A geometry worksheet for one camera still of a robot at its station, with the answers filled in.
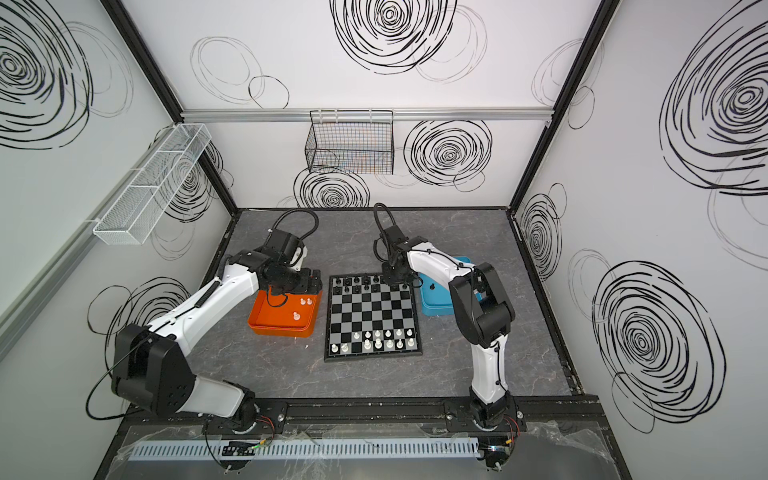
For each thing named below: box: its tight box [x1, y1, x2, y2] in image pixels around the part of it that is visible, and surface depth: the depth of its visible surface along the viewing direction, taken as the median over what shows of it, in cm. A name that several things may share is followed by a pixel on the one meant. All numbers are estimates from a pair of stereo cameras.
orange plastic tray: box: [248, 286, 323, 338], surface depth 91 cm
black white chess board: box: [324, 273, 423, 362], surface depth 91 cm
